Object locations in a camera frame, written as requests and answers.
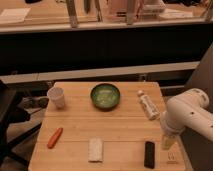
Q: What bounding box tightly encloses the black eraser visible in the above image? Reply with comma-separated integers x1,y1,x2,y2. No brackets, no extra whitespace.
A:
144,141,155,169

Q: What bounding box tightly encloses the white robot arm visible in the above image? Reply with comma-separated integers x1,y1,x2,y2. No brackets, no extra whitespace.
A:
160,88,213,150

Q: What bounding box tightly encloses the white plastic bottle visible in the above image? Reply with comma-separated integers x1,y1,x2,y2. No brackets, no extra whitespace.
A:
138,90,160,120

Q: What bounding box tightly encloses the white sponge cloth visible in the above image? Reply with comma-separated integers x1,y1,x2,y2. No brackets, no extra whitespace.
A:
88,138,103,162

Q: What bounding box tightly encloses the green bowl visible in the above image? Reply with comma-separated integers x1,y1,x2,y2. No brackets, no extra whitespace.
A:
90,83,121,110

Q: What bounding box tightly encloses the white paper cup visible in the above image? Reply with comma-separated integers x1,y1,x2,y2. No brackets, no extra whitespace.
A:
47,87,65,108

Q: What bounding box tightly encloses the black chair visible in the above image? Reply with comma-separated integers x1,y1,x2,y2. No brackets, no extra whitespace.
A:
0,80,41,166

